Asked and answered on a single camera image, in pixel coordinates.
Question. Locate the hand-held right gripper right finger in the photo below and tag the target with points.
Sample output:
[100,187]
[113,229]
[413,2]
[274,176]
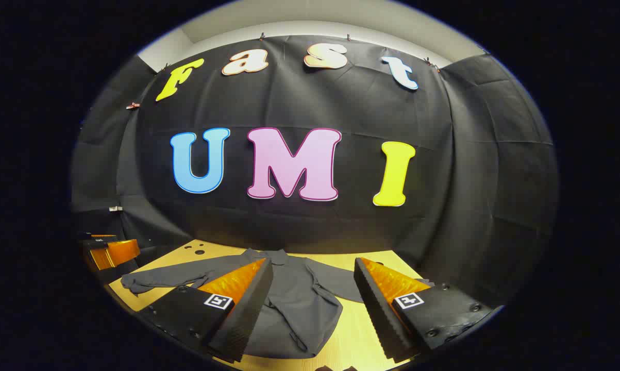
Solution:
[376,314]

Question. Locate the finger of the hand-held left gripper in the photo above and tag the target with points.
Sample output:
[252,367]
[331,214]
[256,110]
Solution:
[116,252]
[96,243]

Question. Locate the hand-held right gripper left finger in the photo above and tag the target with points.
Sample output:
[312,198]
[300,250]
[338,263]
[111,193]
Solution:
[248,314]

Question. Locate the grey collared shirt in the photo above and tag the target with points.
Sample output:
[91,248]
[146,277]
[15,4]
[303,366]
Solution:
[294,288]

